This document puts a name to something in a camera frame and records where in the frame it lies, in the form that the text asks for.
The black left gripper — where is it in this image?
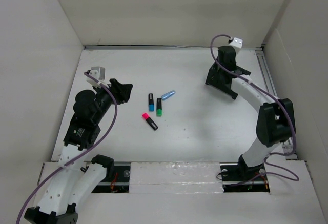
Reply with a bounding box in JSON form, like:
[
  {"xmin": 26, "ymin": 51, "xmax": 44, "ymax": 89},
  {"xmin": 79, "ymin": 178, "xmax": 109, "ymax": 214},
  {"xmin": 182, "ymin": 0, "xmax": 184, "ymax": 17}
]
[{"xmin": 92, "ymin": 78, "xmax": 131, "ymax": 124}]

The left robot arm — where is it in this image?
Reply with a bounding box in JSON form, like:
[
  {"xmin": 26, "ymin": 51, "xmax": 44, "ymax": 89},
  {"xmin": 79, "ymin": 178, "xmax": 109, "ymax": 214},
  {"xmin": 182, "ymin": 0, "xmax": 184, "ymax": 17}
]
[{"xmin": 24, "ymin": 78, "xmax": 133, "ymax": 223}]

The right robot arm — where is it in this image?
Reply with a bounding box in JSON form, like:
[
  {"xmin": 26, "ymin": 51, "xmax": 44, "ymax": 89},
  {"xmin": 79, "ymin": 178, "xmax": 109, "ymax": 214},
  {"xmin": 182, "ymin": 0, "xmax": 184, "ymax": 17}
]
[{"xmin": 215, "ymin": 46, "xmax": 296, "ymax": 180}]

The black two-compartment desk organizer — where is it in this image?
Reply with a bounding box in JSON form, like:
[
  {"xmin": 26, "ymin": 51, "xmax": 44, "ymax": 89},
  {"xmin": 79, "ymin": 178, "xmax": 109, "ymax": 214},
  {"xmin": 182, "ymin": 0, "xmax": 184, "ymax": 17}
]
[{"xmin": 205, "ymin": 63, "xmax": 251, "ymax": 99}]

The blue-capped black highlighter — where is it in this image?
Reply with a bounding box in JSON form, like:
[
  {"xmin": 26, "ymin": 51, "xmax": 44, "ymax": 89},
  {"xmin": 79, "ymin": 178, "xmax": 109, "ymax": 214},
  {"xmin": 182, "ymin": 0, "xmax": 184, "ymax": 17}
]
[{"xmin": 148, "ymin": 93, "xmax": 154, "ymax": 112}]

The pink-capped black highlighter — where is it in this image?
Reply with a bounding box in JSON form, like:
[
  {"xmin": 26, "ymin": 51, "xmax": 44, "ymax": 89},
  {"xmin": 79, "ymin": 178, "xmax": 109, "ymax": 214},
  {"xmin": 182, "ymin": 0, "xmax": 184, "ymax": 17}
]
[{"xmin": 142, "ymin": 113, "xmax": 158, "ymax": 131}]

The green-capped black highlighter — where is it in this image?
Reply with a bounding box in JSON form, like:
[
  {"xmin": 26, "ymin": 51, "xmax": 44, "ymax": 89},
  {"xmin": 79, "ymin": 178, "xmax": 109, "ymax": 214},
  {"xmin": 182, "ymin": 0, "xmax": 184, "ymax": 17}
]
[{"xmin": 156, "ymin": 98, "xmax": 162, "ymax": 117}]

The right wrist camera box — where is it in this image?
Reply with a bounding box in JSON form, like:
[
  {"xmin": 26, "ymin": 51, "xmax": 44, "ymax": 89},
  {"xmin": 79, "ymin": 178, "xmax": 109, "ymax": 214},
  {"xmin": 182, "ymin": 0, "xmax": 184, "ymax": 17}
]
[{"xmin": 228, "ymin": 37, "xmax": 243, "ymax": 50}]

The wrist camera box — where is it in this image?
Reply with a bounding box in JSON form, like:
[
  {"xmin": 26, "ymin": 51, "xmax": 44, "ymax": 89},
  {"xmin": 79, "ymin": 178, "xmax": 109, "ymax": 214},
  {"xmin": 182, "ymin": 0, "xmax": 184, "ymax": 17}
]
[
  {"xmin": 87, "ymin": 66, "xmax": 106, "ymax": 87},
  {"xmin": 228, "ymin": 37, "xmax": 243, "ymax": 50}
]

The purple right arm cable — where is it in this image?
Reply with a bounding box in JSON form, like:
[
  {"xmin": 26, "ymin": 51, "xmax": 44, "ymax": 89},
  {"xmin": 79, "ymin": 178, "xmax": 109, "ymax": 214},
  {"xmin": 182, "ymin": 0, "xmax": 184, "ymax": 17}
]
[{"xmin": 210, "ymin": 34, "xmax": 300, "ymax": 186}]

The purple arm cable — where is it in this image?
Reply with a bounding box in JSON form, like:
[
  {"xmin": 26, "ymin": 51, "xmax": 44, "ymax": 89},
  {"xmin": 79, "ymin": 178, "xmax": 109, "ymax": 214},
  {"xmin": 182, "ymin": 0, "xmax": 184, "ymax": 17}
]
[
  {"xmin": 210, "ymin": 34, "xmax": 300, "ymax": 186},
  {"xmin": 15, "ymin": 71, "xmax": 119, "ymax": 224}
]

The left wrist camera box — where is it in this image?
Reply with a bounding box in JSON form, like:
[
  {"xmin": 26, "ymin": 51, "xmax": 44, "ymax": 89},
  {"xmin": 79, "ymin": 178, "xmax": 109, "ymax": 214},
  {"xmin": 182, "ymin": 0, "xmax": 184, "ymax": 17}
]
[{"xmin": 87, "ymin": 66, "xmax": 106, "ymax": 87}]

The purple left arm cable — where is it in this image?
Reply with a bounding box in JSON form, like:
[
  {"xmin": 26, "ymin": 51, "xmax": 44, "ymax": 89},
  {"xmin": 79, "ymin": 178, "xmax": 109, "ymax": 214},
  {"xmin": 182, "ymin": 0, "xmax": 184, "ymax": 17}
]
[{"xmin": 15, "ymin": 71, "xmax": 119, "ymax": 224}]

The aluminium rail at right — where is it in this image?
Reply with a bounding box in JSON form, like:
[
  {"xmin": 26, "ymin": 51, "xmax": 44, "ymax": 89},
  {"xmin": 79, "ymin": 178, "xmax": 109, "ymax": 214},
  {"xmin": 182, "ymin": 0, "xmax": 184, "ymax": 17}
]
[{"xmin": 256, "ymin": 49, "xmax": 298, "ymax": 160}]

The aluminium rail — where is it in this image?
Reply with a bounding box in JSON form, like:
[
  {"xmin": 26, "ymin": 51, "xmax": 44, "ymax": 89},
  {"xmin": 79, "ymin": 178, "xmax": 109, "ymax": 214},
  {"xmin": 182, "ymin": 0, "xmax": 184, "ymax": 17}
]
[
  {"xmin": 84, "ymin": 45, "xmax": 264, "ymax": 50},
  {"xmin": 256, "ymin": 49, "xmax": 298, "ymax": 160}
]

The aluminium rail at back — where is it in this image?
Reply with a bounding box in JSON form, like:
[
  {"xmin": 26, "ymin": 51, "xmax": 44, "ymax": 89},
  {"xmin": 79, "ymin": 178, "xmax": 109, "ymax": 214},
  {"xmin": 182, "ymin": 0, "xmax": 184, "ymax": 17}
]
[{"xmin": 84, "ymin": 45, "xmax": 264, "ymax": 50}]

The front mounting rail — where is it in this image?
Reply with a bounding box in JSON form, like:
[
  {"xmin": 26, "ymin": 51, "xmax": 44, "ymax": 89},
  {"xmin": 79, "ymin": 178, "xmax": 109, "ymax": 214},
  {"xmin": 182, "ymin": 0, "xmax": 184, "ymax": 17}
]
[{"xmin": 94, "ymin": 162, "xmax": 270, "ymax": 194}]

